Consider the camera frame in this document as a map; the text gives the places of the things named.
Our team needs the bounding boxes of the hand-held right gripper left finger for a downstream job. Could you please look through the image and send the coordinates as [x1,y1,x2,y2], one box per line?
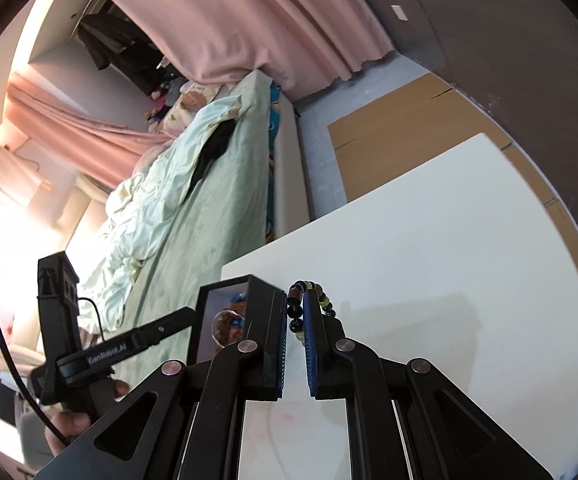
[39,287,290,480]

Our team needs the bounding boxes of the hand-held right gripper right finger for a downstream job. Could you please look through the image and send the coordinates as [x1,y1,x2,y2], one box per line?
[301,287,554,480]

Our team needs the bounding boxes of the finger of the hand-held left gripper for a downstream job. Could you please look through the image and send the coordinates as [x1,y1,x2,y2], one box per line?
[119,306,198,349]

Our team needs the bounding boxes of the dark and pale bead bracelet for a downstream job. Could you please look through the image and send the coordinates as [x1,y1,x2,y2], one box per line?
[287,280,337,348]

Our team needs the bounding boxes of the black jewelry box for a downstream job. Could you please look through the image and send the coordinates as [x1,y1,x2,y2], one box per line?
[189,274,290,366]

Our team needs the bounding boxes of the person's left hand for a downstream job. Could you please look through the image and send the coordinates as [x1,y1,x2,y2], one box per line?
[44,379,132,458]

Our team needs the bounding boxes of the bed with green duvet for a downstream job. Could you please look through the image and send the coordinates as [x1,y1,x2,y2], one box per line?
[76,70,274,396]

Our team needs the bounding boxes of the pink curtain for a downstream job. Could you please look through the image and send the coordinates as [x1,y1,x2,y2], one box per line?
[69,0,397,101]
[6,72,180,193]

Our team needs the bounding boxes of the black garment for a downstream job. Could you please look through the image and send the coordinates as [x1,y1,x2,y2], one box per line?
[184,119,237,201]

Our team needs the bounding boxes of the flattened cardboard sheet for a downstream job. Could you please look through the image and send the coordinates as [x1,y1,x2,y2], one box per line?
[328,72,577,243]

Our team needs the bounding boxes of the pile of stuffed toys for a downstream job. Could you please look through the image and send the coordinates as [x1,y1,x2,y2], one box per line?
[144,77,224,133]

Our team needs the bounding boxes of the blue printed bed sheet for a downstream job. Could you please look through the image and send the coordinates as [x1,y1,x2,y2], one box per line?
[266,80,282,233]

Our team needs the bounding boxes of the hanging dark clothes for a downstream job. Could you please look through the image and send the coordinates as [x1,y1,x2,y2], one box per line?
[76,12,180,96]

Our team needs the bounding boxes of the white bed frame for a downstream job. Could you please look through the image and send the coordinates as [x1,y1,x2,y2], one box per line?
[271,100,312,241]

